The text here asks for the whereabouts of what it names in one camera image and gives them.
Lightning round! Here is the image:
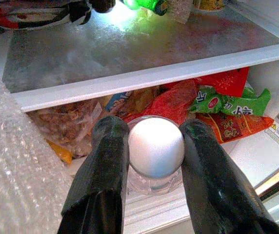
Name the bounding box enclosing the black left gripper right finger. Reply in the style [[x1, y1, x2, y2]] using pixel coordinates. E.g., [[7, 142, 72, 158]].
[[179, 118, 279, 234]]

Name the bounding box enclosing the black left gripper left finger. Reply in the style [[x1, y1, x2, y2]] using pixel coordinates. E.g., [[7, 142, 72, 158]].
[[57, 115, 131, 234]]

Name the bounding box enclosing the white egg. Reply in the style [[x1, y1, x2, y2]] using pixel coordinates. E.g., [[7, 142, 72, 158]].
[[127, 118, 185, 179]]

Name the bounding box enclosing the white fridge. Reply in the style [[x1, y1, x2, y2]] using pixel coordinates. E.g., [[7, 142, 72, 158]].
[[0, 0, 279, 234]]

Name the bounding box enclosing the glass fridge shelf white trim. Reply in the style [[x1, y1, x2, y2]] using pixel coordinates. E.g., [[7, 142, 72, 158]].
[[2, 4, 279, 113]]

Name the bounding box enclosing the yellow food packet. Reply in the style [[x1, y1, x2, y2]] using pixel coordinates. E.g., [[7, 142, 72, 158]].
[[46, 139, 74, 164]]

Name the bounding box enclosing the red snack packet yellow print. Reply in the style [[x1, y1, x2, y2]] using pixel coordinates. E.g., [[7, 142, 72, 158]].
[[195, 112, 275, 144]]

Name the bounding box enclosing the clear bag brown food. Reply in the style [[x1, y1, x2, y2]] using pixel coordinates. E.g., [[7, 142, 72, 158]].
[[28, 99, 106, 157]]

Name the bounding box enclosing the blue yellow snack packet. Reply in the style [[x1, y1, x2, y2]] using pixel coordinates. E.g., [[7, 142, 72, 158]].
[[102, 87, 160, 118]]

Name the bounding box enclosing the green snack packet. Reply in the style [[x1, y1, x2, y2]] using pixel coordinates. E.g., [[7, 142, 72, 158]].
[[189, 85, 272, 117]]

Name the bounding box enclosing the clear bubble wrap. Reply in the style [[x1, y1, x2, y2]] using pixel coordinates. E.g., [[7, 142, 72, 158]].
[[0, 72, 75, 234]]

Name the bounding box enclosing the red mesh bag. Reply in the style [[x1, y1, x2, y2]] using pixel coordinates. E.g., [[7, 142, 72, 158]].
[[123, 78, 199, 125]]

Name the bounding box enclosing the plain red snack packet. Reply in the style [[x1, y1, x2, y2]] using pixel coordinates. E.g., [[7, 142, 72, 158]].
[[194, 66, 250, 98]]

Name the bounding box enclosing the clear crumpled plastic bag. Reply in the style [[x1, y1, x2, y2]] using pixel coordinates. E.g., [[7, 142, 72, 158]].
[[139, 0, 194, 25]]

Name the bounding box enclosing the black red printed bag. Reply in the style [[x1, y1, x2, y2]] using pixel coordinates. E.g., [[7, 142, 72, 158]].
[[0, 0, 93, 31]]

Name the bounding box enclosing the green glass bottle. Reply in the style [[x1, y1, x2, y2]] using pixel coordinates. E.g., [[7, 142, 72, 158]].
[[122, 0, 170, 17]]

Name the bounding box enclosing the yellow lidded container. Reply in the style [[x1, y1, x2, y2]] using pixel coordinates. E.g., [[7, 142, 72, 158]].
[[192, 0, 226, 12]]

